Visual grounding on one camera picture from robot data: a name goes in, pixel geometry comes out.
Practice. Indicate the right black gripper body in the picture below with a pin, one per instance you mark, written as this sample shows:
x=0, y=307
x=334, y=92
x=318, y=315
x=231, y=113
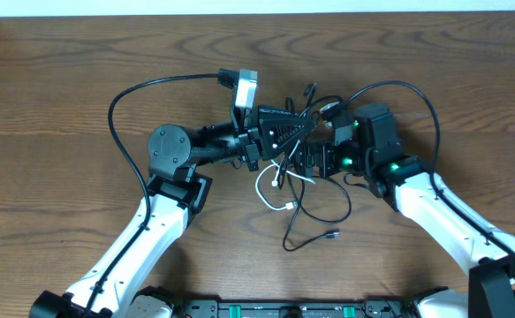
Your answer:
x=329, y=161

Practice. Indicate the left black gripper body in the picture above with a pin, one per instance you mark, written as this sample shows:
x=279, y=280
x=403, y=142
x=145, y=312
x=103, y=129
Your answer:
x=252, y=140

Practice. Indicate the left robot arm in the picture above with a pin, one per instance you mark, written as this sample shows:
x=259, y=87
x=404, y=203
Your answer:
x=173, y=194

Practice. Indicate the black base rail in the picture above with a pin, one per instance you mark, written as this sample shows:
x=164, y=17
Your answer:
x=319, y=309

